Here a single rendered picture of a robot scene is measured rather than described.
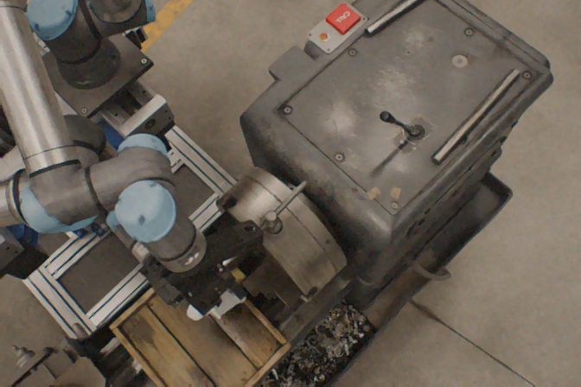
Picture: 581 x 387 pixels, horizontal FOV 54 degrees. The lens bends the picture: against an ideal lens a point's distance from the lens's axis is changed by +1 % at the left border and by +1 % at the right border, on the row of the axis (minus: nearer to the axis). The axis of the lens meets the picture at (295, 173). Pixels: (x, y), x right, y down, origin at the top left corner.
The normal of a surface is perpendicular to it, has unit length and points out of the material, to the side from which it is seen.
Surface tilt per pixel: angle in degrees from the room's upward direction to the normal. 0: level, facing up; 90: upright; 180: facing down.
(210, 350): 0
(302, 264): 45
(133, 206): 19
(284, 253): 27
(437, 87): 0
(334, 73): 0
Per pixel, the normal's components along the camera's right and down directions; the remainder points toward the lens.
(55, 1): -0.18, -0.32
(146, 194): -0.29, -0.57
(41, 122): 0.46, -0.15
